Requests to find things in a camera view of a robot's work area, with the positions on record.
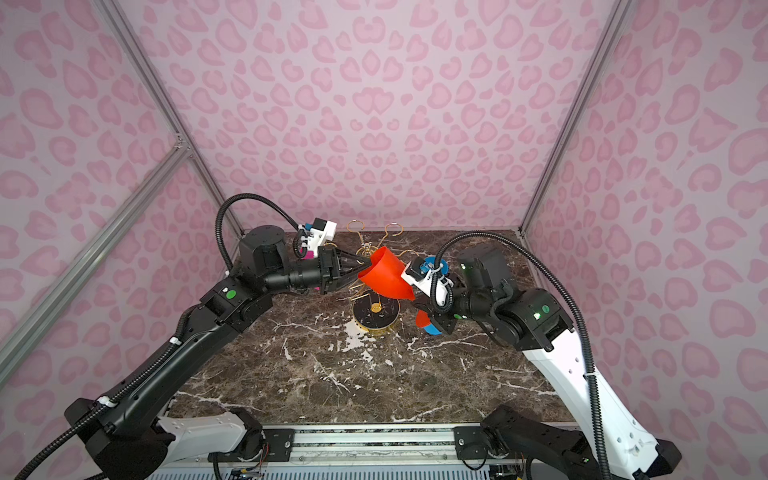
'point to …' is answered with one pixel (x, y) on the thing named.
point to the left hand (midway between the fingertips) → (371, 269)
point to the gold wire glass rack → (374, 311)
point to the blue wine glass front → (431, 329)
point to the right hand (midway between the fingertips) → (416, 301)
